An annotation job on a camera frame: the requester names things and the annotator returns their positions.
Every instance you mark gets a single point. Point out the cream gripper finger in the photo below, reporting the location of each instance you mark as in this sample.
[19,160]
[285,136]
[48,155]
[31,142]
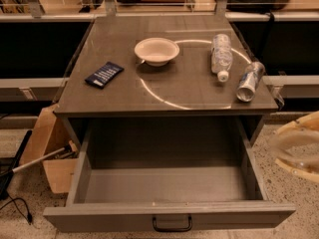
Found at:
[299,132]
[314,177]

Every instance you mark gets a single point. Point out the grey top drawer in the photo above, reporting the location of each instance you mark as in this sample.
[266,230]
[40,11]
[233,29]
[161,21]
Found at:
[166,175]

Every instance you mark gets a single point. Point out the grey drawer cabinet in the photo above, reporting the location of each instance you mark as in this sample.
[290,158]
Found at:
[182,87]

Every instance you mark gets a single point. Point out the silver drink can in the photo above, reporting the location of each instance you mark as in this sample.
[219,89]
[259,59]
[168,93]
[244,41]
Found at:
[249,81]

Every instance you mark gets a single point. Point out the clear plastic water bottle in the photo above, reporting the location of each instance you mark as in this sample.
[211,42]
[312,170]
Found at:
[221,57]

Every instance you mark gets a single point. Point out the white bowl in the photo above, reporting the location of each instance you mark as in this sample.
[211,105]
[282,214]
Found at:
[156,51]

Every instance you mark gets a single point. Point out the dark blue snack packet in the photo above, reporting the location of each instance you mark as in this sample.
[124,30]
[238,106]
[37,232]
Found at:
[101,77]

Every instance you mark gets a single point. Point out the cardboard box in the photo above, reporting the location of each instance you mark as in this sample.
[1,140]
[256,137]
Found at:
[48,135]

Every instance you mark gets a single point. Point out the white and black stick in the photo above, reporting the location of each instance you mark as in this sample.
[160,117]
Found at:
[64,150]

